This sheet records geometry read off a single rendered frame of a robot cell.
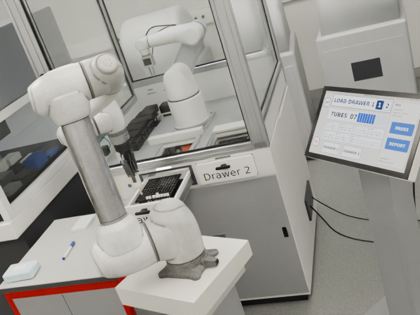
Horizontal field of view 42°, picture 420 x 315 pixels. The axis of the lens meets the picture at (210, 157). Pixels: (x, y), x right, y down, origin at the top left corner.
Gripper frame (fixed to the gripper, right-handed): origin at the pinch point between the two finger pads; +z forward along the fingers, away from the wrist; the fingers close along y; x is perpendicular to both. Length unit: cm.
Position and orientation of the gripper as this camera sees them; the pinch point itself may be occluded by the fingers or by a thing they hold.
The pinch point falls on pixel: (136, 180)
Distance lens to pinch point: 253.6
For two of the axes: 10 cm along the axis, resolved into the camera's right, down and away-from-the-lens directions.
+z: 2.9, 8.8, 3.8
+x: -9.4, 1.9, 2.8
